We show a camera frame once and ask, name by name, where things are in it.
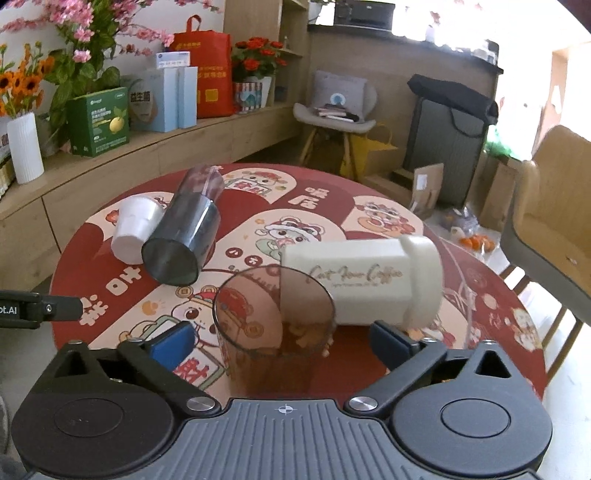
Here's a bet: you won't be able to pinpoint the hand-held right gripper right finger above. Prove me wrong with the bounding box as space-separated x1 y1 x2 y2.
345 320 514 419

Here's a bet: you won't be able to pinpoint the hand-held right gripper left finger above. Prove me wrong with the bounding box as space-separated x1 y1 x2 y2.
55 320 222 416

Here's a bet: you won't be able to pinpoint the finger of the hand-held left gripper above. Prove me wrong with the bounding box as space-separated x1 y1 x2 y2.
39 295 85 322

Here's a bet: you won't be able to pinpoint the cream lidded coffee cup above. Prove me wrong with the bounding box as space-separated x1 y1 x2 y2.
279 234 444 329

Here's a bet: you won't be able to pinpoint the amber translucent plastic cup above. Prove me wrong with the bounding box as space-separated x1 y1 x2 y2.
212 266 337 403

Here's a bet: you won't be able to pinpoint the white paper cup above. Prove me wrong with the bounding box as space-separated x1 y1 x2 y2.
111 195 166 265

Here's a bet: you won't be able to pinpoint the dark translucent tumbler cup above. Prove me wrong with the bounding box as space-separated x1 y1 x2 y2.
141 165 227 285

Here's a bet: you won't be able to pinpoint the oranges in plastic bag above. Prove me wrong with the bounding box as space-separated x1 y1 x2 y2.
458 232 498 254

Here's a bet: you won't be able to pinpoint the round red patterned table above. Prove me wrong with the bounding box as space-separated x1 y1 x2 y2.
50 162 548 412

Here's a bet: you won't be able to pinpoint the white ribbed vase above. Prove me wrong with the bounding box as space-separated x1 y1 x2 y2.
7 112 45 185

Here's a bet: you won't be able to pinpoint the small cardboard box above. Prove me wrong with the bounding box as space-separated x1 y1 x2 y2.
408 162 445 216

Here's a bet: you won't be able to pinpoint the wooden bench cabinet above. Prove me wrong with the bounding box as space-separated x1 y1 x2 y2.
0 100 306 320

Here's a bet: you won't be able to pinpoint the brown paper bag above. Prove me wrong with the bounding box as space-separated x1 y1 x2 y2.
479 156 523 232

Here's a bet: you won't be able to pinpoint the green product box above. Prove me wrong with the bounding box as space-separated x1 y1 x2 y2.
67 87 131 158

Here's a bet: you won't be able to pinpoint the yellow paper bag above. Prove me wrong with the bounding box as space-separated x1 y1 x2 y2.
341 122 399 182

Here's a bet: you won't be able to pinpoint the beige armchair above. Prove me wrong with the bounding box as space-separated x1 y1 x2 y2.
500 124 591 385

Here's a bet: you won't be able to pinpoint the grey bag with black flap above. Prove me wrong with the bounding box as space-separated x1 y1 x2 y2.
401 74 500 207

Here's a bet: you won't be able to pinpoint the grey shell chair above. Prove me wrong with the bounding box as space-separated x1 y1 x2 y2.
293 102 378 172

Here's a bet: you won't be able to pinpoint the orange sunflower bouquet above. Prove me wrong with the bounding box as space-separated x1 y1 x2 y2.
0 41 57 118

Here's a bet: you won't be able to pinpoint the light blue tall box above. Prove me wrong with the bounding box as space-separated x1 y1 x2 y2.
139 69 179 134

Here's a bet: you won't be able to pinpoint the white tall box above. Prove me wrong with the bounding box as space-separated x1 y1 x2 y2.
178 66 199 129

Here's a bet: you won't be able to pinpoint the grey cushion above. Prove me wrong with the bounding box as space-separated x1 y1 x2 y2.
308 70 378 119

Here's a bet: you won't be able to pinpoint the small blue white box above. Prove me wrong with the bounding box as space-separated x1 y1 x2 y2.
156 50 191 70

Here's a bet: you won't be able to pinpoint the pink blossom plant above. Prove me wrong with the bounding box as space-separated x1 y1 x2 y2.
0 0 223 141

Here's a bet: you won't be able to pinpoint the red tote bag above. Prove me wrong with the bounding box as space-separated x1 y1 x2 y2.
169 15 235 119

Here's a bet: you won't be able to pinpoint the wooden counter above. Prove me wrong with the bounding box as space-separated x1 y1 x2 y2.
307 22 505 139

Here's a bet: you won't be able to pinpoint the potted red flowers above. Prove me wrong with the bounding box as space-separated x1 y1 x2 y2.
230 37 285 114

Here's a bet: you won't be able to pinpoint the black printer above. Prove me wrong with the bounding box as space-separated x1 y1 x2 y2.
333 0 394 27

